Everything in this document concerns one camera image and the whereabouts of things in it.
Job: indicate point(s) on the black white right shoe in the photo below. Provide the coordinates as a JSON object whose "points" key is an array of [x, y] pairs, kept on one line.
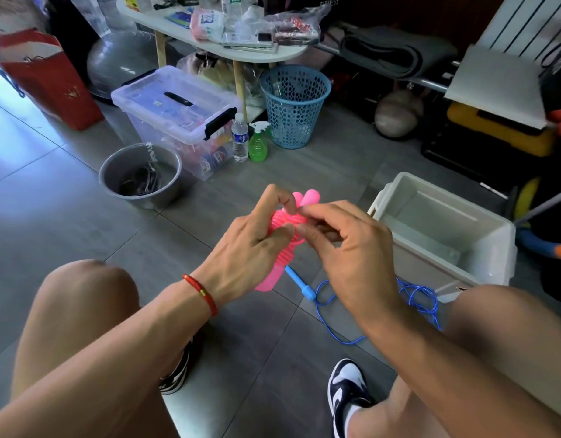
{"points": [[346, 392]]}

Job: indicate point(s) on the person's right leg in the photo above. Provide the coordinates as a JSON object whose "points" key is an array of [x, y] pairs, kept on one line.
{"points": [[527, 342]]}

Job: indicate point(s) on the yellow black case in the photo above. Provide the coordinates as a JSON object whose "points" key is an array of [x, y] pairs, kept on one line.
{"points": [[499, 127]]}

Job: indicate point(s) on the white radiator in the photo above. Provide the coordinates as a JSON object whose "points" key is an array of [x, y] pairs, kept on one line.
{"points": [[531, 22]]}

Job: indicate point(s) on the white metal pole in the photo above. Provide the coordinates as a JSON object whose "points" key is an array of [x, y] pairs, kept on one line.
{"points": [[545, 207]]}

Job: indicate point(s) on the brown ball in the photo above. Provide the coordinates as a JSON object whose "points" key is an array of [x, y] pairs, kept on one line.
{"points": [[399, 114]]}

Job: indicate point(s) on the person's right hand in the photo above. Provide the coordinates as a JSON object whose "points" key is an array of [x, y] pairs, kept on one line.
{"points": [[358, 260]]}

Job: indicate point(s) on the grey folded mat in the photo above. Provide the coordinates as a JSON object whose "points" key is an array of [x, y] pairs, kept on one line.
{"points": [[399, 52]]}

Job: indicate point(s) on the person's left leg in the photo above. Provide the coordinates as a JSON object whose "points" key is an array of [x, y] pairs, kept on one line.
{"points": [[70, 324]]}

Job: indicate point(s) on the white plastic bag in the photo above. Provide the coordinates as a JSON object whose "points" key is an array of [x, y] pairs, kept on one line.
{"points": [[89, 9]]}

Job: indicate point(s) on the pink white packet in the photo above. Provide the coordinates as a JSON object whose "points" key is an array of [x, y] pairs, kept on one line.
{"points": [[207, 24]]}

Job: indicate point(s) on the grey exercise ball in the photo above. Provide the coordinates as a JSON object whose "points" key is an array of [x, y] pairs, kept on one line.
{"points": [[121, 59]]}

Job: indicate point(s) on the green spray bottle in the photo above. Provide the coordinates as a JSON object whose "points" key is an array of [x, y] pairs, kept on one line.
{"points": [[258, 146]]}

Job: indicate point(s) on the clear bin with black latches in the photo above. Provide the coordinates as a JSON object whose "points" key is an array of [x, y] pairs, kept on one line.
{"points": [[166, 105]]}

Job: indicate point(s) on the grey metal basin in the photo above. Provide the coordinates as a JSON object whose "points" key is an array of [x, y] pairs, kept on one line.
{"points": [[113, 178]]}

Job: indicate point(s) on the person's left hand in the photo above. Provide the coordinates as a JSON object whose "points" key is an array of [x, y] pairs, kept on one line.
{"points": [[248, 251]]}

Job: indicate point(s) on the grey flat board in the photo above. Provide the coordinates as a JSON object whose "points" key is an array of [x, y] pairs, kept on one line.
{"points": [[497, 84]]}

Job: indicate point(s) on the white plastic bin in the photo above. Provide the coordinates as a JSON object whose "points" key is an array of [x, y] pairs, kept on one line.
{"points": [[444, 219]]}

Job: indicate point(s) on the black white shoe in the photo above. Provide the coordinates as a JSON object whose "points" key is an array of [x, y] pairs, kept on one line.
{"points": [[346, 392], [175, 378]]}

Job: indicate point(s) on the person's right forearm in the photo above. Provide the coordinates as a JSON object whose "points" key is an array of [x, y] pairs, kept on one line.
{"points": [[472, 378]]}

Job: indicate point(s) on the black white left shoe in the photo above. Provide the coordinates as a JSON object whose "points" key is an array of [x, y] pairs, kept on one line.
{"points": [[175, 378]]}

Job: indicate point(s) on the large plastic water bottle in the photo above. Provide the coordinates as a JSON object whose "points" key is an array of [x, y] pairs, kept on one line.
{"points": [[233, 2]]}

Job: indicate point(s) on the person's leg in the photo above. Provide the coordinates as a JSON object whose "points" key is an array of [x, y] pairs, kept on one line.
{"points": [[70, 324], [527, 342]]}

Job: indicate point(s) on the small plastic water bottle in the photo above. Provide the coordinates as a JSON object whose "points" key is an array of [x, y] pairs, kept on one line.
{"points": [[240, 139]]}

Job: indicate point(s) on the clear plastic bag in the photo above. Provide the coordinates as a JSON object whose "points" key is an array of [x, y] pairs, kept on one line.
{"points": [[299, 27]]}

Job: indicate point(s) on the red bag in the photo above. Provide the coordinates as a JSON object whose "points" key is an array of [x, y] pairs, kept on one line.
{"points": [[52, 77]]}

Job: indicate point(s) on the white round table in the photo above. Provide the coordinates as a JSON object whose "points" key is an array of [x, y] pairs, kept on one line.
{"points": [[171, 22]]}

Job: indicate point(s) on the person's left forearm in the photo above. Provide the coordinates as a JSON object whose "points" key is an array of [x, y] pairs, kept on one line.
{"points": [[98, 378]]}

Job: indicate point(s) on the blue mesh plastic basket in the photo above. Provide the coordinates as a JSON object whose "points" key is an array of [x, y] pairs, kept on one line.
{"points": [[295, 105]]}

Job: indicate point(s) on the multicoloured hula hoop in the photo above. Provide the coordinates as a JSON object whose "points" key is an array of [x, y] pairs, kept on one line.
{"points": [[547, 243]]}

